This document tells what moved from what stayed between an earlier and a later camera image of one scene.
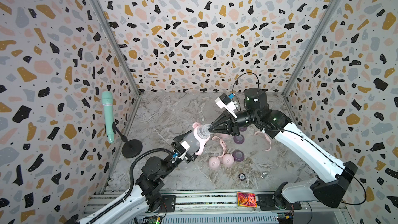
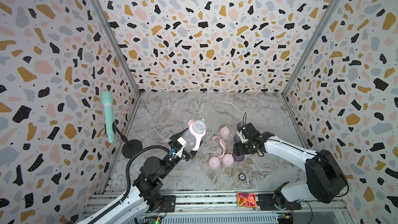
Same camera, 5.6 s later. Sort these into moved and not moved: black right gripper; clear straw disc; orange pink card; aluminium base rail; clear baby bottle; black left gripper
Moved: black right gripper; clear baby bottle; clear straw disc
Not moved: aluminium base rail; orange pink card; black left gripper
